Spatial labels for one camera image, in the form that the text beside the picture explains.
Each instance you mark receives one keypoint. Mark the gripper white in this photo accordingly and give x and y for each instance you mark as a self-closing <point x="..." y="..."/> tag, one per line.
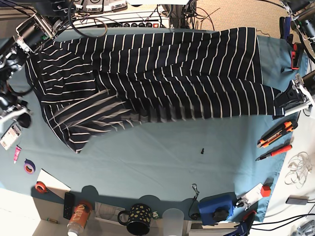
<point x="300" y="93"/>
<point x="18" y="113"/>

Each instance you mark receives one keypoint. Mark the navy white striped t-shirt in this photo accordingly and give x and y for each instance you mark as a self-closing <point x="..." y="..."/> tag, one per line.
<point x="87" y="87"/>

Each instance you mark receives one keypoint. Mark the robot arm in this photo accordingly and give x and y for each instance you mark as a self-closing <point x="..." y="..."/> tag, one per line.
<point x="49" y="19"/>
<point x="302" y="21"/>

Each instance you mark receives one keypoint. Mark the black white marker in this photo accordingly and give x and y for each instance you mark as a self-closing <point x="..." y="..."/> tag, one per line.
<point x="287" y="113"/>

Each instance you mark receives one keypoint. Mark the clear plastic blister pack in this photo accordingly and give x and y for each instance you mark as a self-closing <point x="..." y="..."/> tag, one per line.
<point x="12" y="134"/>

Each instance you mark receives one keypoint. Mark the orange black utility knife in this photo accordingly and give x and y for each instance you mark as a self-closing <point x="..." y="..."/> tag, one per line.
<point x="276" y="133"/>

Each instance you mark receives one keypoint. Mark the pink glue tube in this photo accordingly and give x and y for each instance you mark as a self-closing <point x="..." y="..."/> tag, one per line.
<point x="16" y="154"/>

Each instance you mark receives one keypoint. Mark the purple tape roll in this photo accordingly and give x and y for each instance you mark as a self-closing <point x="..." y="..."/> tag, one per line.
<point x="29" y="167"/>

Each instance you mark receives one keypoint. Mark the red black clamp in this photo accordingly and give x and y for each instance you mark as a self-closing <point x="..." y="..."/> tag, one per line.
<point x="296" y="56"/>

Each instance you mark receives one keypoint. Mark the orange tape roll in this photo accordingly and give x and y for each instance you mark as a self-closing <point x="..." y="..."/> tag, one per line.
<point x="40" y="187"/>

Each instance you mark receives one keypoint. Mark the white paper sheet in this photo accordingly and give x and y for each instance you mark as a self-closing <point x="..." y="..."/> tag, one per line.
<point x="51" y="182"/>

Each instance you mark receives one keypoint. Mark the black remote control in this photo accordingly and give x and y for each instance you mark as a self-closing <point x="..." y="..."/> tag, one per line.
<point x="69" y="200"/>

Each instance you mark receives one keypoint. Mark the teal table cloth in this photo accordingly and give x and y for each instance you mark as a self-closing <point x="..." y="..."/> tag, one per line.
<point x="154" y="163"/>

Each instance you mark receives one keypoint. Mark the small red cube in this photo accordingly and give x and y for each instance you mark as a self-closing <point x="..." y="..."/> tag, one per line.
<point x="265" y="191"/>

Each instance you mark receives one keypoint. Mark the grey flat device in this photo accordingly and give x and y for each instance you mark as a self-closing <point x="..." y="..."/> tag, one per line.
<point x="297" y="200"/>

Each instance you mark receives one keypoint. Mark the white card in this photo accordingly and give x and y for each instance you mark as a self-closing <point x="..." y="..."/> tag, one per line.
<point x="254" y="195"/>

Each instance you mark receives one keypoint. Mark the orange drink can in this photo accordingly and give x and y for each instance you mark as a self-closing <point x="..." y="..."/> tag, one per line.
<point x="79" y="218"/>

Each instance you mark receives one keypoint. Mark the blue box with knob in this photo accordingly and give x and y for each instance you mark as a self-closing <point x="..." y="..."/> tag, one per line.
<point x="216" y="209"/>

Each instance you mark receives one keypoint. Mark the power strip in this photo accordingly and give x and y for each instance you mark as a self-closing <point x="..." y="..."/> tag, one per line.
<point x="113" y="24"/>

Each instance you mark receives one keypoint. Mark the black mug gold leaves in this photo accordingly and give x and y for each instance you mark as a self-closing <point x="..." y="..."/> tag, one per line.
<point x="137" y="220"/>

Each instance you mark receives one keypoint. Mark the translucent plastic cup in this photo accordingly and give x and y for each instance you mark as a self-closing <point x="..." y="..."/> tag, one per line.
<point x="173" y="222"/>

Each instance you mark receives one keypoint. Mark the orange handled screwdriver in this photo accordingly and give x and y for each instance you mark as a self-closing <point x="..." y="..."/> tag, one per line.
<point x="275" y="152"/>

